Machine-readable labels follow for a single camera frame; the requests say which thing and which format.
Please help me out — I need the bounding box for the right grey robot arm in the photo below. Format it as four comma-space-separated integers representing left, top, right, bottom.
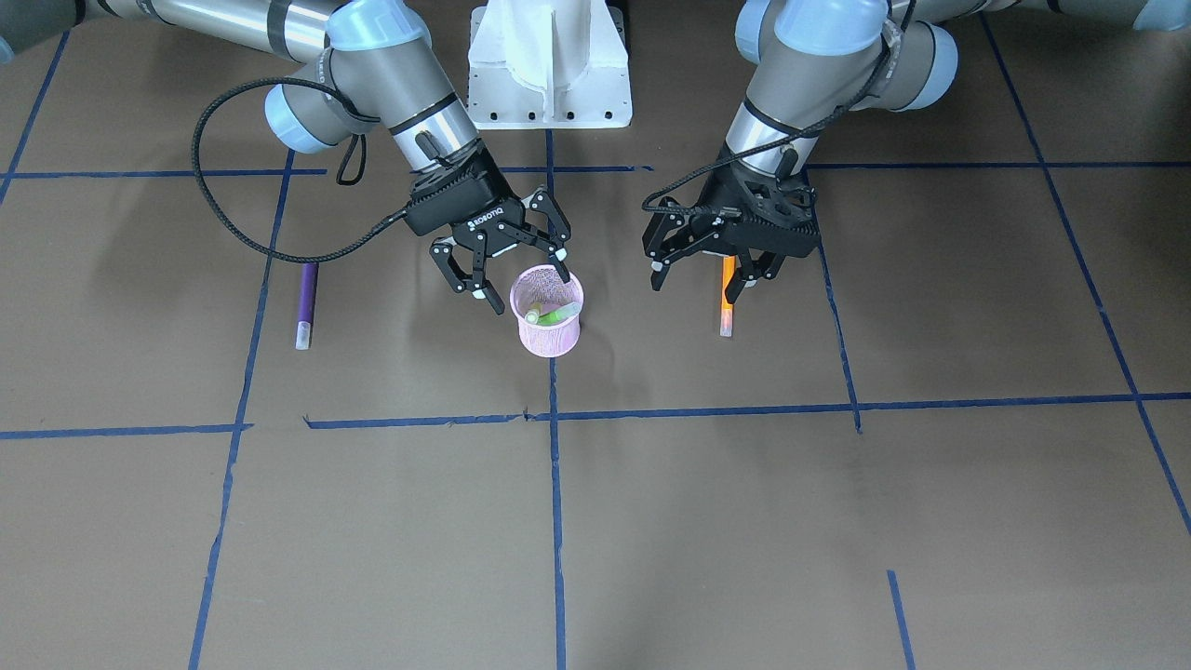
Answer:
1, 1, 570, 314

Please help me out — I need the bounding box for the purple marker pen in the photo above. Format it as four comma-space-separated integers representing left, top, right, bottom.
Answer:
294, 263, 319, 351

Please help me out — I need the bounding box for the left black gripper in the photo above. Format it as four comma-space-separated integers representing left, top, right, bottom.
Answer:
642, 164, 821, 305

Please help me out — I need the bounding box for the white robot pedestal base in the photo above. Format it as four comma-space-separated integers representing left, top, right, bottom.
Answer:
464, 1, 634, 130

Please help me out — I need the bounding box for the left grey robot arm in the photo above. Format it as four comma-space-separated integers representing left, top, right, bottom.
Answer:
642, 1, 1011, 302

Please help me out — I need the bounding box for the yellow marker pen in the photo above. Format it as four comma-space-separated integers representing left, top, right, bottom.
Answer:
524, 301, 543, 324

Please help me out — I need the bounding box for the pink mesh pen holder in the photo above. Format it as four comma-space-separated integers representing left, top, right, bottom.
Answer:
509, 264, 584, 357

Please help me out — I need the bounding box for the green marker pen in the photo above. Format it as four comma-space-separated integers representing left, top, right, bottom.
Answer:
536, 301, 582, 327

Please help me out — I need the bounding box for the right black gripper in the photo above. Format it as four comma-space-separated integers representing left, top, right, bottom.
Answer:
406, 144, 572, 314

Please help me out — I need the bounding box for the orange marker pen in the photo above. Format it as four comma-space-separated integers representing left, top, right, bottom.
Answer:
719, 256, 736, 339

